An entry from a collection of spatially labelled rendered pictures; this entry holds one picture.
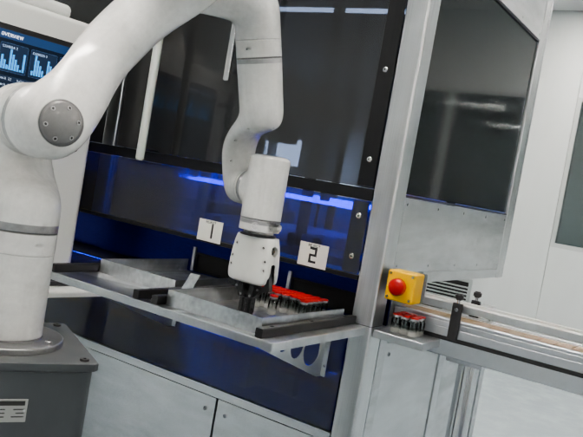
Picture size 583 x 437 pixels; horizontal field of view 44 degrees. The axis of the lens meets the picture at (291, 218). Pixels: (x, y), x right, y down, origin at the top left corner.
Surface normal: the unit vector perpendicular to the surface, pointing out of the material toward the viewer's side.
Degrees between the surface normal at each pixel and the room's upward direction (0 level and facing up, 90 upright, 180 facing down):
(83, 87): 66
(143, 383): 90
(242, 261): 93
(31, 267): 90
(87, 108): 73
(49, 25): 90
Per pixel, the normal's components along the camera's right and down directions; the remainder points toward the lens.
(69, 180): 0.77, 0.17
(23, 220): 0.36, 0.09
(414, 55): -0.54, -0.05
